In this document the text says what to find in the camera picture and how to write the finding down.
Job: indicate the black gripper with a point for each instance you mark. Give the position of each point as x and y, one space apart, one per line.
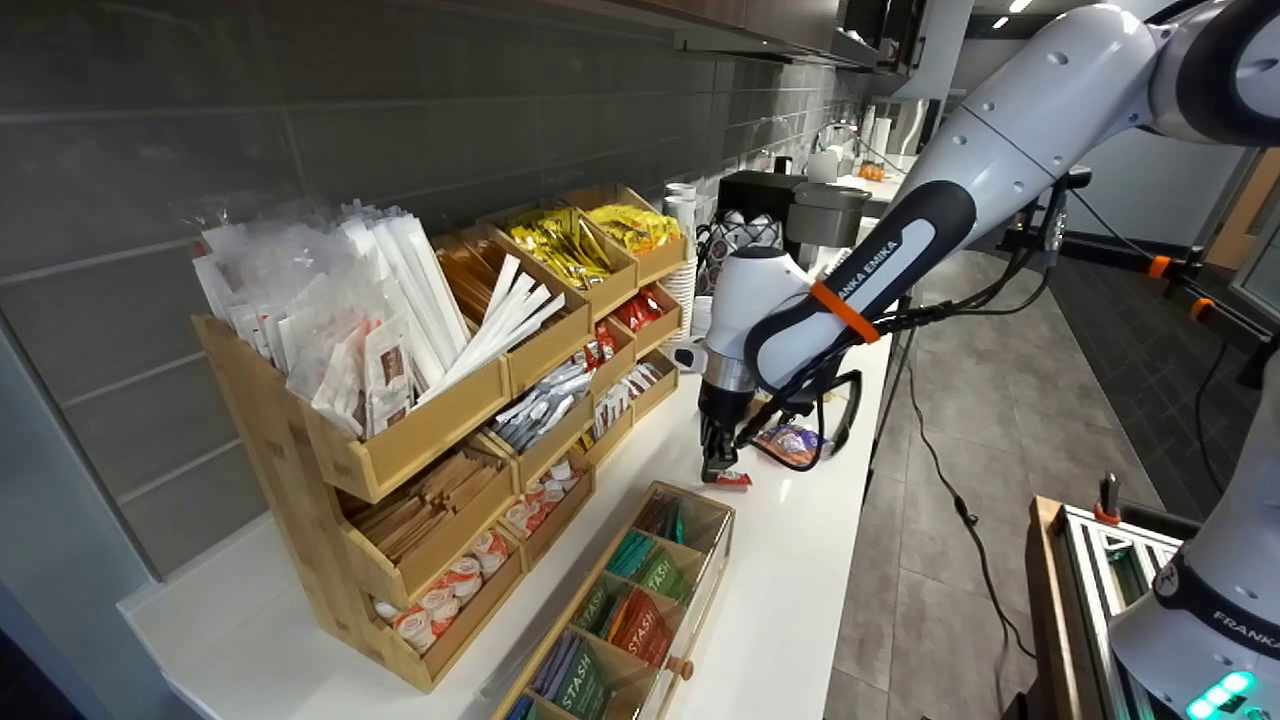
729 420

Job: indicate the orange packet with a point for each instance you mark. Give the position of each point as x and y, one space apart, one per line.
733 482

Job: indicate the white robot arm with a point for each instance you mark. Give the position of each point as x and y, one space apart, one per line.
1043 121

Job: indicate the red white packet pile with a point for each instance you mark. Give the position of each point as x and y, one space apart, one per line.
444 594
540 501

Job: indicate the silver packet pile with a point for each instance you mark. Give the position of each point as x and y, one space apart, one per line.
540 411

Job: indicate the yellow packet pile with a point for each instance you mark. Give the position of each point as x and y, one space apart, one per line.
638 225

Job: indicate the gold packet pile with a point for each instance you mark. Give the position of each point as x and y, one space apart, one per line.
567 244

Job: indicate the brown stick packet pile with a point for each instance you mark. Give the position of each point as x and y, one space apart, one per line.
435 506

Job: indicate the wooden shelf organizer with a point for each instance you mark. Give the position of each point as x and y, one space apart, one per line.
266 424

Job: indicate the small wooden tray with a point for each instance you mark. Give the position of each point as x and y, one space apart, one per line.
785 463

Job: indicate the white striped sachet pile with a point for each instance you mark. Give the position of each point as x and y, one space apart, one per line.
789 443

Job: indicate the wooden tea box clear lid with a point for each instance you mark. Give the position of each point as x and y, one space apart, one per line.
707 532

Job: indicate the green tea bag pile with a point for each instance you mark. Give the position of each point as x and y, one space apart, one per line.
651 566

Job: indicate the red tea bag pile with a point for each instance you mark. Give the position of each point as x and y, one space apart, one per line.
643 625

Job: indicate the paper cup stack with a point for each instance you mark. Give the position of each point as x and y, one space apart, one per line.
683 220

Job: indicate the purple tea bag pile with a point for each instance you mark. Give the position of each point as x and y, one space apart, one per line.
575 675

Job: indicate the white stir stick bundle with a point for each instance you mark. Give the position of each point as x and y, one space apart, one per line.
515 312

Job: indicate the black coffee machine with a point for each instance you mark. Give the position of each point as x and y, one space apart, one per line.
800 205

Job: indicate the clear wrapped napkin pile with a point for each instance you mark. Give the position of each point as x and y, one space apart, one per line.
322 304

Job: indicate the orange black stand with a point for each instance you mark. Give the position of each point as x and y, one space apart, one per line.
1163 265

